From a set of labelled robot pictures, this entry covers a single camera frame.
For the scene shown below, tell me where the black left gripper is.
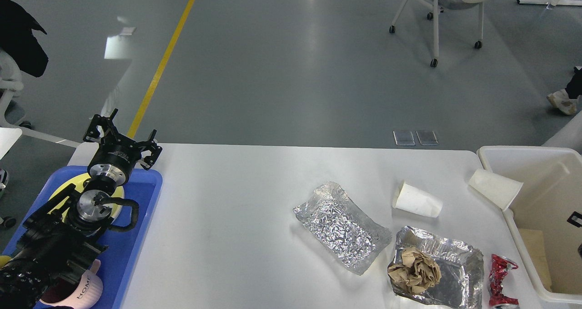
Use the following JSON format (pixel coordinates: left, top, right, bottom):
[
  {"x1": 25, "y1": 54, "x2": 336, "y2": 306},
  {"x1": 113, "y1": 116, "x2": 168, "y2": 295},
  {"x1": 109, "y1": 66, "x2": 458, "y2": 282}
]
[{"x1": 83, "y1": 109, "x2": 162, "y2": 184}]

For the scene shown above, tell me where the yellow plastic plate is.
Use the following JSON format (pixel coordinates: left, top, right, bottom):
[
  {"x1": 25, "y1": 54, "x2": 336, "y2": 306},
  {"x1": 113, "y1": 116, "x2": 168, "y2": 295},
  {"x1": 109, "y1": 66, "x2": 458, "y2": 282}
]
[{"x1": 49, "y1": 173, "x2": 125, "y2": 221}]

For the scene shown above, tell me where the pink mug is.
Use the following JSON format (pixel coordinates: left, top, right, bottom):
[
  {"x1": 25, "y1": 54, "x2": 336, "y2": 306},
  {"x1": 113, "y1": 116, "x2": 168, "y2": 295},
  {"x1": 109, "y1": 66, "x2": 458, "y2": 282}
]
[{"x1": 40, "y1": 259, "x2": 103, "y2": 309}]

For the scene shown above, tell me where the foil wrapper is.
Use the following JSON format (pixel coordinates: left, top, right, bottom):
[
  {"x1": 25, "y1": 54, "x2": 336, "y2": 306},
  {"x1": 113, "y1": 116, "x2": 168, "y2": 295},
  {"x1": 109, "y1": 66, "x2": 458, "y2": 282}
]
[{"x1": 392, "y1": 226, "x2": 484, "y2": 309}]

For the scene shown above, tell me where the crushed red can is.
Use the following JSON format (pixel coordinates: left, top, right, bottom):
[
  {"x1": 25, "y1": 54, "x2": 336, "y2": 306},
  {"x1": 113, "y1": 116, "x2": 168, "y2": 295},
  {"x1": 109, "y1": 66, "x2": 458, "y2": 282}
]
[{"x1": 488, "y1": 254, "x2": 520, "y2": 309}]

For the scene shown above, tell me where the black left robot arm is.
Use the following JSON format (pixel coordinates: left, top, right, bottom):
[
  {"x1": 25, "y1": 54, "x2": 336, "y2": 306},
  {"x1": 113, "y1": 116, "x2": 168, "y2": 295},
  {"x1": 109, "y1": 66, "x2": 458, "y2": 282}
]
[{"x1": 1, "y1": 110, "x2": 162, "y2": 309}]

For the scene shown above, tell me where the blue plastic tray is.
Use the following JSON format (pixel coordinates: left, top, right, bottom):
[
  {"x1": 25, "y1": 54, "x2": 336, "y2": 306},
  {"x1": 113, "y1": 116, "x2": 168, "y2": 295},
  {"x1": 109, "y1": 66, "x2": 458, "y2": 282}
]
[{"x1": 1, "y1": 165, "x2": 163, "y2": 309}]

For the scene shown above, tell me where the white side table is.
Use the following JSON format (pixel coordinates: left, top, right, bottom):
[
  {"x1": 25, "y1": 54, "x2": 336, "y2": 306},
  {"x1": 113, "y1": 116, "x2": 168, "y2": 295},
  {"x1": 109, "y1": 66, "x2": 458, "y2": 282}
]
[{"x1": 0, "y1": 127, "x2": 23, "y2": 159}]

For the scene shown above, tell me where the black jacket on chair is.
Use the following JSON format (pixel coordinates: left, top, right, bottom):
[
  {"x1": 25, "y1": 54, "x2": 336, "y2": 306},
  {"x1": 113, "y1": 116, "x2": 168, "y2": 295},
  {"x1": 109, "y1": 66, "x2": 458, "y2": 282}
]
[{"x1": 0, "y1": 0, "x2": 49, "y2": 78}]

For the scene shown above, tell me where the blue mug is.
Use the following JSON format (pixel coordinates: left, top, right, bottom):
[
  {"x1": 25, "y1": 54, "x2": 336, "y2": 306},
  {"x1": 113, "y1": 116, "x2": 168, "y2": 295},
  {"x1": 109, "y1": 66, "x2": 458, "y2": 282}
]
[{"x1": 0, "y1": 255, "x2": 12, "y2": 269}]

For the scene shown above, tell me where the silver foil bag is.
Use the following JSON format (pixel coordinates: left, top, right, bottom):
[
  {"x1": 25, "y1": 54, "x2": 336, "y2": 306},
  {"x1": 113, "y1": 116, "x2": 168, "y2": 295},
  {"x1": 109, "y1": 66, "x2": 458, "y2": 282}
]
[{"x1": 292, "y1": 181, "x2": 393, "y2": 276}]

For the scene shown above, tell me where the floor socket plate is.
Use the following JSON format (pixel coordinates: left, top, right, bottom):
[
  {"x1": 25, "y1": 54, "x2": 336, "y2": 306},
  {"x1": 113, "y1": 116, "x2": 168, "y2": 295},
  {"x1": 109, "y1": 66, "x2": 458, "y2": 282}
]
[
  {"x1": 416, "y1": 130, "x2": 439, "y2": 146},
  {"x1": 393, "y1": 130, "x2": 416, "y2": 147}
]

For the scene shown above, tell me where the white paper cup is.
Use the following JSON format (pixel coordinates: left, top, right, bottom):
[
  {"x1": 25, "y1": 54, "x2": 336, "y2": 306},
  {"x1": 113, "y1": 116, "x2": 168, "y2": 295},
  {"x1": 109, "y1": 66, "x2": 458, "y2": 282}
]
[
  {"x1": 391, "y1": 181, "x2": 443, "y2": 218},
  {"x1": 468, "y1": 169, "x2": 524, "y2": 210}
]

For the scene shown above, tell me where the white plastic bin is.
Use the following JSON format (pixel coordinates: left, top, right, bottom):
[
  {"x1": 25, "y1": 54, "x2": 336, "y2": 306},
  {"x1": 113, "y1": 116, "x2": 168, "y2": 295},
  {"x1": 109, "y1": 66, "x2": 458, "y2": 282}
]
[{"x1": 477, "y1": 146, "x2": 582, "y2": 307}]

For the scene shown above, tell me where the person in dark trousers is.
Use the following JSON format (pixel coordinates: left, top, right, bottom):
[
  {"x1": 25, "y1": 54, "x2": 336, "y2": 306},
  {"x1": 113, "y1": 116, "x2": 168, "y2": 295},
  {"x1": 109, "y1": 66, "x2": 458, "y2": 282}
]
[{"x1": 547, "y1": 65, "x2": 582, "y2": 116}]

